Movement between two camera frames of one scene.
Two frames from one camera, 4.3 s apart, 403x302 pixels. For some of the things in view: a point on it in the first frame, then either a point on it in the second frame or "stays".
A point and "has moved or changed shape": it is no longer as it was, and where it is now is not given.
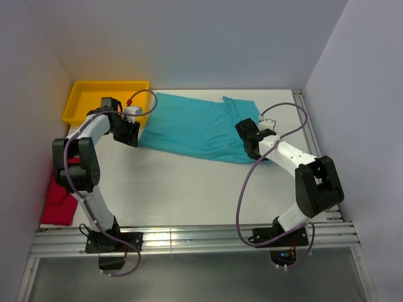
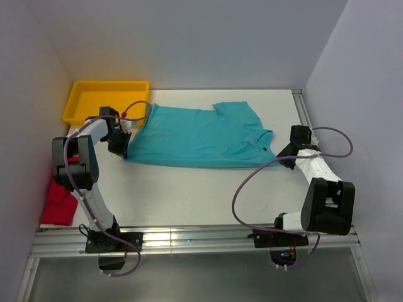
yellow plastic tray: (86, 95) stays
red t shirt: (60, 206) stays
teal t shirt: (198, 126) has moved or changed shape
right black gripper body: (263, 158) to (288, 163)
